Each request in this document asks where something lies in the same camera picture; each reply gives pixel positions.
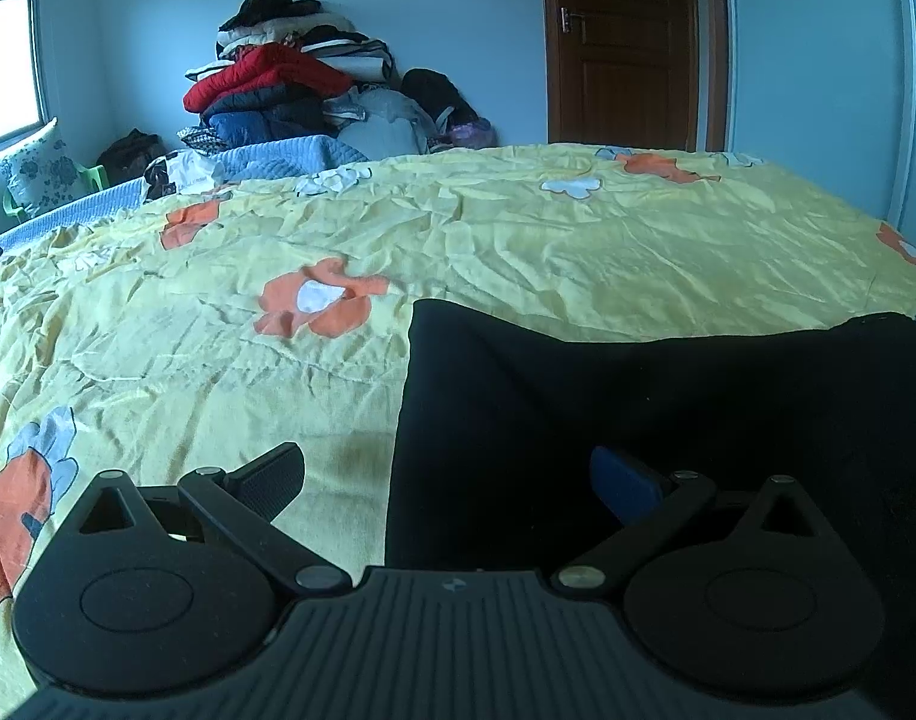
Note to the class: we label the yellow floral bed sheet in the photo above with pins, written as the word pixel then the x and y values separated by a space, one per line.
pixel 203 360

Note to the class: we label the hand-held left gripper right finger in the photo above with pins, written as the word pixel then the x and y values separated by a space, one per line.
pixel 626 487

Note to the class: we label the black garment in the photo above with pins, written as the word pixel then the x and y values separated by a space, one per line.
pixel 431 90

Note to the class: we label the brown wooden door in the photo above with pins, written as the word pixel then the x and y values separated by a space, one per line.
pixel 623 52

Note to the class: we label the window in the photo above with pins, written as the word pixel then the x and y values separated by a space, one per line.
pixel 4 67

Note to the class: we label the navy blue puffer jacket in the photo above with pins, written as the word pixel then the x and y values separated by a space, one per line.
pixel 255 124

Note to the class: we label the white floral pillow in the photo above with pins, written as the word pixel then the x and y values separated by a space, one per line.
pixel 41 169

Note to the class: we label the stack of black white clothes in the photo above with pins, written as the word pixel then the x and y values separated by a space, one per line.
pixel 330 37

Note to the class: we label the purple bag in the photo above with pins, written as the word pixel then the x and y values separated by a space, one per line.
pixel 471 135

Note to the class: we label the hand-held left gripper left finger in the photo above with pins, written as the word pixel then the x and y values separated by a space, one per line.
pixel 272 476

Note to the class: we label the red puffer jacket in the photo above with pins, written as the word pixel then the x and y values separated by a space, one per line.
pixel 270 75

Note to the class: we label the white sliding wardrobe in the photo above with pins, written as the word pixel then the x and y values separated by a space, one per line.
pixel 817 75

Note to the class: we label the light blue quilted blanket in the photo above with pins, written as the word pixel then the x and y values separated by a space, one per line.
pixel 293 157

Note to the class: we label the black pants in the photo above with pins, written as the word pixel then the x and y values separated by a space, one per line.
pixel 653 405

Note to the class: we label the dark brown bag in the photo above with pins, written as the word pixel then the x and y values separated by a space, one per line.
pixel 131 154

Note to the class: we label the green plastic chair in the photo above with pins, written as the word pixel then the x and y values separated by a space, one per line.
pixel 94 174

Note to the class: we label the black white patterned cloth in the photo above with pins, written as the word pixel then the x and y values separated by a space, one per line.
pixel 180 169

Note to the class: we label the grey garment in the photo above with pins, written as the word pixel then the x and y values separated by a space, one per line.
pixel 390 127

